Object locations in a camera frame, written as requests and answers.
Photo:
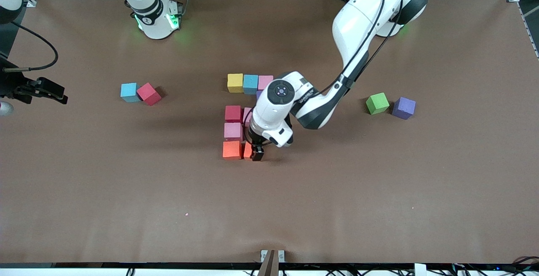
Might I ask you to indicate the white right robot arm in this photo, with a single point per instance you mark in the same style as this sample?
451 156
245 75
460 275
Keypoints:
147 10

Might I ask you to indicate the brown table cover sheet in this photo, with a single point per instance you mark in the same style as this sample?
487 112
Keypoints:
269 204

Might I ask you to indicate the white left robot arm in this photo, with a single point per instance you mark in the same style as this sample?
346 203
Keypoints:
362 27

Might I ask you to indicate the yellow foam cube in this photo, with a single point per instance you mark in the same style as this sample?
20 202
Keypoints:
235 83

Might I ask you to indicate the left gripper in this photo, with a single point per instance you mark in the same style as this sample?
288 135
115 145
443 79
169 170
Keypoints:
255 144

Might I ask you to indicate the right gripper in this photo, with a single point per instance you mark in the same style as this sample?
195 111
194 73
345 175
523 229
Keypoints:
13 84

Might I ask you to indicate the pink foam cube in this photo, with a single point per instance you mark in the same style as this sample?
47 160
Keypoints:
233 131
246 116
264 81

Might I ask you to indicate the red foam cube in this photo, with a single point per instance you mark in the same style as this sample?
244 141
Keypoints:
148 94
233 113

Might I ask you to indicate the brown wooden bar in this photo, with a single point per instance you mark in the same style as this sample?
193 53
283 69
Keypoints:
269 265

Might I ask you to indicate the white metal bracket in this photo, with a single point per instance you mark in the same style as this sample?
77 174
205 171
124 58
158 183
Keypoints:
263 255

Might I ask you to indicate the light blue foam cube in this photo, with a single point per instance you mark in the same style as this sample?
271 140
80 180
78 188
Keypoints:
129 92
250 84

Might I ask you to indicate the green foam cube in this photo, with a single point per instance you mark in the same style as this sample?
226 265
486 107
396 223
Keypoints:
377 103

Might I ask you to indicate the orange foam cube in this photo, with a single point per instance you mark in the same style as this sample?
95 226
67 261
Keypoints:
247 151
231 149

